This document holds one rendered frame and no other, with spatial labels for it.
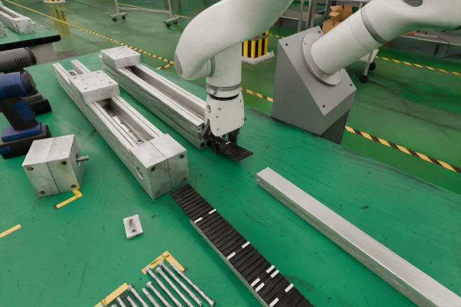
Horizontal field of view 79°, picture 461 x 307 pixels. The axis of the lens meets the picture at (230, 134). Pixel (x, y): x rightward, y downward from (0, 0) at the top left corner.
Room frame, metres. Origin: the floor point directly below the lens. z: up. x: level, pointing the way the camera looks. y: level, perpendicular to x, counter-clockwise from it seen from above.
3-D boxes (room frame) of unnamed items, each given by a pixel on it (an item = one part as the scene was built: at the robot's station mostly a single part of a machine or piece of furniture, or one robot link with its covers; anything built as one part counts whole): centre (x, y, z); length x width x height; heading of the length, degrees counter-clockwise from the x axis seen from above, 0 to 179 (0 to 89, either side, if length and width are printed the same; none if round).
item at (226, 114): (0.64, 0.02, 0.92); 0.10 x 0.07 x 0.11; 130
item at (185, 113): (0.99, 0.31, 0.82); 0.80 x 0.10 x 0.09; 40
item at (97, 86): (0.87, 0.45, 0.87); 0.16 x 0.11 x 0.07; 40
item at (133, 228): (0.38, 0.20, 0.78); 0.05 x 0.03 x 0.01; 26
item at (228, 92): (0.64, 0.02, 0.98); 0.09 x 0.08 x 0.03; 130
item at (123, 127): (0.87, 0.45, 0.82); 0.80 x 0.10 x 0.09; 40
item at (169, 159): (0.53, 0.16, 0.83); 0.12 x 0.09 x 0.10; 130
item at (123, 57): (1.18, 0.46, 0.87); 0.16 x 0.11 x 0.07; 40
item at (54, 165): (0.53, 0.40, 0.83); 0.11 x 0.10 x 0.10; 108
